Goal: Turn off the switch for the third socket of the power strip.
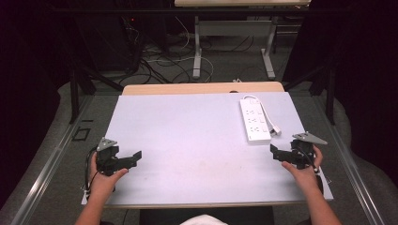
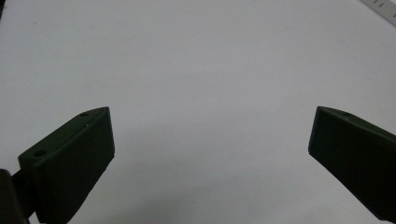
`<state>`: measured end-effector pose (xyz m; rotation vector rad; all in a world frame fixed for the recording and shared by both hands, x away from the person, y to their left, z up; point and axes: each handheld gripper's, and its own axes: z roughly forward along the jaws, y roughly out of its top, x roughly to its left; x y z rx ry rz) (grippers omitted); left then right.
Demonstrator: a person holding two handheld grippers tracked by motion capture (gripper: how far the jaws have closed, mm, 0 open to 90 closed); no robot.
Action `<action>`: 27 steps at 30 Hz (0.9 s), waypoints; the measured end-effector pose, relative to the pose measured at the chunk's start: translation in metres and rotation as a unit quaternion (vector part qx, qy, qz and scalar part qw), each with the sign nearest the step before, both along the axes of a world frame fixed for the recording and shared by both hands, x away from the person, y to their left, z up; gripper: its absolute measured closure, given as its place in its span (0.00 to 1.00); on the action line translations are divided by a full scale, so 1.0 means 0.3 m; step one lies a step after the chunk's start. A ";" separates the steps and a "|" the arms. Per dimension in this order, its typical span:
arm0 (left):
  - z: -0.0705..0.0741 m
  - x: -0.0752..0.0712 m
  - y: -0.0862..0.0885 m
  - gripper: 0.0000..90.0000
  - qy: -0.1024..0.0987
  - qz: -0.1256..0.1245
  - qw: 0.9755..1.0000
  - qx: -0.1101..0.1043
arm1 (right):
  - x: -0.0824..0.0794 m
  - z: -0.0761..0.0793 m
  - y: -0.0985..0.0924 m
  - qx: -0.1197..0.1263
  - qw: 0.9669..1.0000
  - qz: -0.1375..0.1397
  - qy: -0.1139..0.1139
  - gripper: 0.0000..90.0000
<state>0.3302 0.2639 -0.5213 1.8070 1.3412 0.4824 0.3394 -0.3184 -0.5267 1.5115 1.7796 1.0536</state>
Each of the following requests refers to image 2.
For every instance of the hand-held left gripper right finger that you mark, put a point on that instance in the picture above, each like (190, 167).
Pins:
(355, 155)

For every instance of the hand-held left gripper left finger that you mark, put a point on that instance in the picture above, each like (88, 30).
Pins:
(68, 165)

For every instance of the white ruler strip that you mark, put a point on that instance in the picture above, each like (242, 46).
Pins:
(382, 7)

